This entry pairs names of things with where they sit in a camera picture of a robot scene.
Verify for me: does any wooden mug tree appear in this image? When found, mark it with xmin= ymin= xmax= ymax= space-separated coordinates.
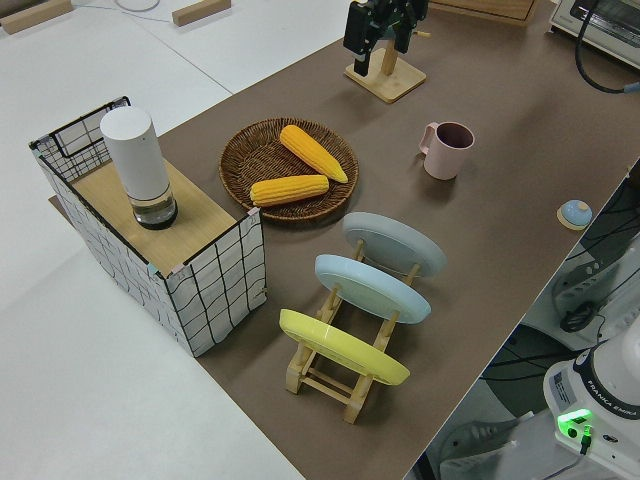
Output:
xmin=343 ymin=29 xmax=431 ymax=105

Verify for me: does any light blue plate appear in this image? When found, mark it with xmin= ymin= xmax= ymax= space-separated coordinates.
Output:
xmin=314 ymin=253 xmax=432 ymax=326

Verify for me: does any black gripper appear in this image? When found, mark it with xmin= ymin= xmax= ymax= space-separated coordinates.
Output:
xmin=343 ymin=0 xmax=429 ymax=76

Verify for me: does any pink mug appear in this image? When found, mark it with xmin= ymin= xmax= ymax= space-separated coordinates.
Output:
xmin=418 ymin=121 xmax=475 ymax=180

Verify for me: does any wooden plate rack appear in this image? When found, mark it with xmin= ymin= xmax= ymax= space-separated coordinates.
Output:
xmin=285 ymin=238 xmax=421 ymax=425

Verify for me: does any light wooden block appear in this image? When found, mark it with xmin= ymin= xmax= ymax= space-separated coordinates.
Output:
xmin=172 ymin=0 xmax=232 ymax=26
xmin=0 ymin=0 xmax=71 ymax=35

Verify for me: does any blue desk bell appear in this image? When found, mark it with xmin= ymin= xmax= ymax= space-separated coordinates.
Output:
xmin=556 ymin=199 xmax=594 ymax=231

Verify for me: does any round wicker basket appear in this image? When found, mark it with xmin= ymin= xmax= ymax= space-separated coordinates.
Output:
xmin=218 ymin=117 xmax=360 ymax=224

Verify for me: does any cream toaster oven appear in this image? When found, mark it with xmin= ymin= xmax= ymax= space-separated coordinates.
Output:
xmin=544 ymin=0 xmax=640 ymax=50

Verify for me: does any grey plate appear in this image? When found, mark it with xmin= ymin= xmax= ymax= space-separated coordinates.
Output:
xmin=342 ymin=211 xmax=448 ymax=281

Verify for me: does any white cylindrical water bottle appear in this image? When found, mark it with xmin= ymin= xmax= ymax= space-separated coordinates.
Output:
xmin=99 ymin=107 xmax=179 ymax=231

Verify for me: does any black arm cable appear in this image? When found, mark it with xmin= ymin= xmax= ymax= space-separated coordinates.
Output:
xmin=573 ymin=0 xmax=640 ymax=96

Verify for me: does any white power strip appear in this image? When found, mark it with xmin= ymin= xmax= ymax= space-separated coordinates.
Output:
xmin=549 ymin=238 xmax=629 ymax=314

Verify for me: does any wire basket with wooden shelf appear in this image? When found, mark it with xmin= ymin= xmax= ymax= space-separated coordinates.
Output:
xmin=28 ymin=95 xmax=267 ymax=359

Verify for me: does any brown table mat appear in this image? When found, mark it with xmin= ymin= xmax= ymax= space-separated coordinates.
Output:
xmin=47 ymin=0 xmax=640 ymax=480

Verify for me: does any yellow corn cob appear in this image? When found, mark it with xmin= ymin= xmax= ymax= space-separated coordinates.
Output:
xmin=249 ymin=174 xmax=330 ymax=208
xmin=279 ymin=124 xmax=349 ymax=184

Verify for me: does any yellow plate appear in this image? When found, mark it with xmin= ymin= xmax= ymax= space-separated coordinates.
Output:
xmin=278 ymin=308 xmax=411 ymax=386

